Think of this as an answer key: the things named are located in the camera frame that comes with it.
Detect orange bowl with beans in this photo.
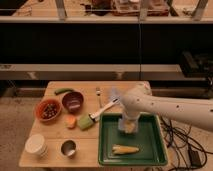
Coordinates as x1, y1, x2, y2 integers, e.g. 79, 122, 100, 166
34, 99, 62, 122

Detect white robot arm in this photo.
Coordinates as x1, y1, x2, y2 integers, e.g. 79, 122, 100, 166
120, 81, 213, 132

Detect green cucumber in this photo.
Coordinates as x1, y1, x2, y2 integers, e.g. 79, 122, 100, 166
54, 88, 74, 95

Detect yellow corn cob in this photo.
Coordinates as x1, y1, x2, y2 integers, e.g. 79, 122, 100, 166
112, 144, 139, 155

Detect wooden crate on shelf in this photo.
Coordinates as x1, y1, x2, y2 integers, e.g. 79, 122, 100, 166
111, 0, 169, 16

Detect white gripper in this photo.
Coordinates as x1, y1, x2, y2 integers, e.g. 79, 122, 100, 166
118, 113, 140, 134

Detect dark purple bowl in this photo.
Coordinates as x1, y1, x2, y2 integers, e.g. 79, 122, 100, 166
62, 91, 84, 113

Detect metal cup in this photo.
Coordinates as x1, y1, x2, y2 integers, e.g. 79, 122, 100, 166
61, 140, 76, 158

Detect orange fruit piece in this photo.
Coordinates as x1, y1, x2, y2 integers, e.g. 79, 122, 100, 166
65, 115, 77, 129

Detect green plastic tray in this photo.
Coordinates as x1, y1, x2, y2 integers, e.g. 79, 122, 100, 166
98, 114, 168, 166

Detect green silicone brush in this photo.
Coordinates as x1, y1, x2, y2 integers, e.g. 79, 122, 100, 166
77, 99, 118, 130

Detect blue cloth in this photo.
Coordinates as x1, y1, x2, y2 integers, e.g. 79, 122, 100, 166
109, 87, 121, 104

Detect black power brick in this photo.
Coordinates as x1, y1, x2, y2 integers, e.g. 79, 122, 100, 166
188, 149, 201, 167

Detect black floor cables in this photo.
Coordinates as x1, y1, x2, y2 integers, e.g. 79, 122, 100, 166
161, 116, 213, 171

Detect silver fork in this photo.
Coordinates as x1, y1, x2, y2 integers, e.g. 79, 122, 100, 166
96, 87, 102, 108

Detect yellow sponge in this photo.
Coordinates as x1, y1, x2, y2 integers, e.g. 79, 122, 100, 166
124, 122, 135, 133

